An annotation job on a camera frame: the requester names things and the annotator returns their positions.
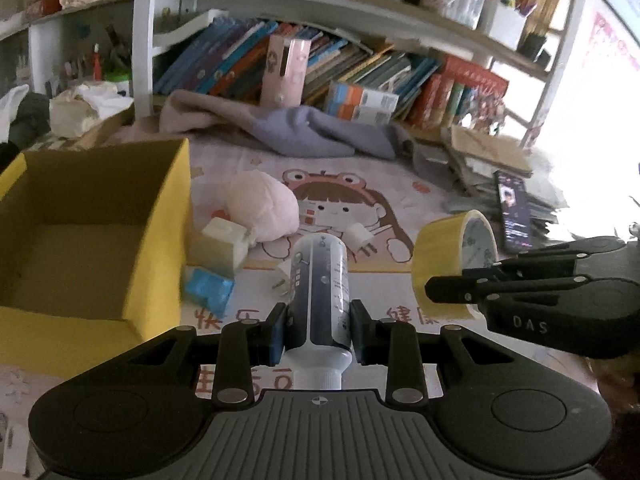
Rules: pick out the large white charger plug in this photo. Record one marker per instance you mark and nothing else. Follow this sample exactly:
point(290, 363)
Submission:
point(282, 278)

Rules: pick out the pink plush toy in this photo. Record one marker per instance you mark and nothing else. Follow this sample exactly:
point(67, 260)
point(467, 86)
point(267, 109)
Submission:
point(263, 205)

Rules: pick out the small white charger plug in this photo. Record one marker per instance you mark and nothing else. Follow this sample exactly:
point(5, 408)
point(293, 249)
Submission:
point(359, 240)

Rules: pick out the orange blue white carton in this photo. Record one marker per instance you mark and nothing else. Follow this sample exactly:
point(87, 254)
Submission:
point(358, 104)

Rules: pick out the black smartphone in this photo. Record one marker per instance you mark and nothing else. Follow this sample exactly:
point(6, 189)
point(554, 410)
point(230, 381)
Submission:
point(514, 212)

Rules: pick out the pink pen holder box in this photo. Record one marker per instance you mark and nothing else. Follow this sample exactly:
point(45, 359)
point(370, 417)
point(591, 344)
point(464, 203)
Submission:
point(285, 72)

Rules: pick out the brown envelope stack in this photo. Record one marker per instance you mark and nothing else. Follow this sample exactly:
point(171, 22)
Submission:
point(500, 152)

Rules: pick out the white bookshelf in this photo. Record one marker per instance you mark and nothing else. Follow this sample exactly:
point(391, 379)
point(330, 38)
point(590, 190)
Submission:
point(219, 47)

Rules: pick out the yellow cardboard box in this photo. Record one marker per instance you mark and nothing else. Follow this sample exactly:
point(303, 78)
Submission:
point(92, 249)

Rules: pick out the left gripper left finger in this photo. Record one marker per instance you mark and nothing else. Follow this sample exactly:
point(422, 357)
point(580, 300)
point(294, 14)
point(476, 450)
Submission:
point(244, 345)

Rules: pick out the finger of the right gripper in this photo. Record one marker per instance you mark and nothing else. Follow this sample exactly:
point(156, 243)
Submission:
point(485, 270)
point(465, 290)

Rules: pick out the cream square block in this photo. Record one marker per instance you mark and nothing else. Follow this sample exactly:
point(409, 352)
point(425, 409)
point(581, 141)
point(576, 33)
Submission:
point(221, 247)

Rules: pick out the red book set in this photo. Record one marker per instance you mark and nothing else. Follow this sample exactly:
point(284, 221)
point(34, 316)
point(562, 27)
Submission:
point(457, 89)

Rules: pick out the yellow tape roll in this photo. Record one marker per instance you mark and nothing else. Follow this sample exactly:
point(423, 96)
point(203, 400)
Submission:
point(447, 247)

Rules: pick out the grey purple cloth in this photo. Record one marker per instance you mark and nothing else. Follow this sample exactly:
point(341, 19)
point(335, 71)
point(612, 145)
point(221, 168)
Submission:
point(298, 132)

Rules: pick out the blue white plastic bottle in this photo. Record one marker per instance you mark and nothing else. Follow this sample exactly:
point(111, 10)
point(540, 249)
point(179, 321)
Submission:
point(317, 341)

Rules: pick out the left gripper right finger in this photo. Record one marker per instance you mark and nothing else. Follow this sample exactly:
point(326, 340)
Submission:
point(394, 345)

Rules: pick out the tissue pack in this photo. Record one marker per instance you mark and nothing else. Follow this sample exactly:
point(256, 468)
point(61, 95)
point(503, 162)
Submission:
point(76, 111)

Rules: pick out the cartoon desk mat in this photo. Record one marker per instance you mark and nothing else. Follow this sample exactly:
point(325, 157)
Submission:
point(314, 225)

